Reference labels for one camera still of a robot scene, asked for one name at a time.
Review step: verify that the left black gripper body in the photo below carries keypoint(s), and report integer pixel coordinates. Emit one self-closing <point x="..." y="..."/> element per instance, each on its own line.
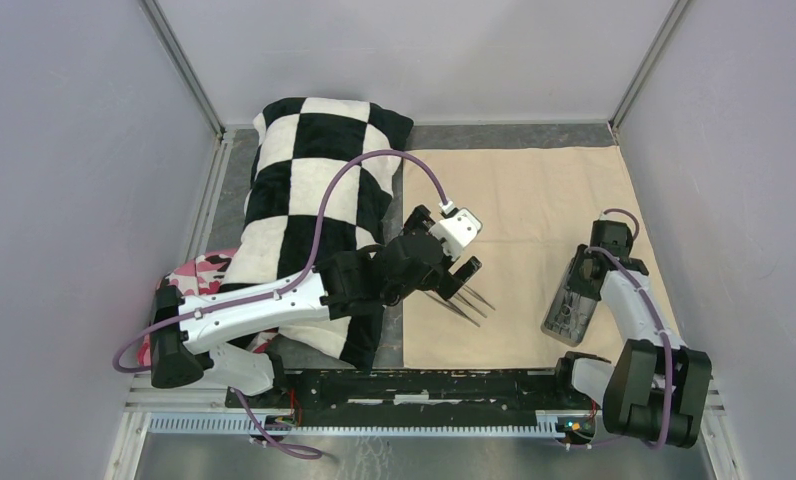
<point x="441" y="280"/>

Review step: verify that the surgical instruments in tray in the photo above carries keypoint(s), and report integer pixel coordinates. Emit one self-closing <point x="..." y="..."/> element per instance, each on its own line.
<point x="570" y="314"/>

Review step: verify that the steel tweezers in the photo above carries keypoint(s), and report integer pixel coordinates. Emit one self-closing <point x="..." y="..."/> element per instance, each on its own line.
<point x="453" y="309"/>
<point x="460" y="298"/>
<point x="478" y="297"/>

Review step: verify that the black white checkered blanket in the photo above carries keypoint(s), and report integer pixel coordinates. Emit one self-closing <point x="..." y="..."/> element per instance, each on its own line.
<point x="304" y="142"/>

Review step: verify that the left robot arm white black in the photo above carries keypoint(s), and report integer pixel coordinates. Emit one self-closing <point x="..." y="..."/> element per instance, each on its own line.
<point x="192" y="335"/>

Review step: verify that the metal surgical instrument tray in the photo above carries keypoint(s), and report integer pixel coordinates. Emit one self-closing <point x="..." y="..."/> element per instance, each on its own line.
<point x="576" y="299"/>

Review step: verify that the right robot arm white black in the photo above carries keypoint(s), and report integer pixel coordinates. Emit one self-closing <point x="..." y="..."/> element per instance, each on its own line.
<point x="657" y="388"/>

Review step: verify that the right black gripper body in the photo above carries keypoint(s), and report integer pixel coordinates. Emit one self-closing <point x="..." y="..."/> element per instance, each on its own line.
<point x="577" y="283"/>

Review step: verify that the white toothed cable rail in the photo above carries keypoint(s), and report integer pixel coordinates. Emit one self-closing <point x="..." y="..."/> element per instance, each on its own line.
<point x="543" y="426"/>

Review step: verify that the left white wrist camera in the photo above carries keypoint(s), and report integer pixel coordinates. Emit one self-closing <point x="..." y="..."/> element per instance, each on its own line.
<point x="457" y="229"/>

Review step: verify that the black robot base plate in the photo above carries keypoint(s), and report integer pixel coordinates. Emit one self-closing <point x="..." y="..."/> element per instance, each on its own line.
<point x="422" y="398"/>

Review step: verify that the beige surgical wrap cloth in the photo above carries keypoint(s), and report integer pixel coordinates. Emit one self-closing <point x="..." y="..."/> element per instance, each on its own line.
<point x="536" y="206"/>

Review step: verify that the pink camouflage cloth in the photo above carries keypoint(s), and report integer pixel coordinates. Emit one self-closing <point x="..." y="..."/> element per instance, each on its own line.
<point x="204" y="275"/>

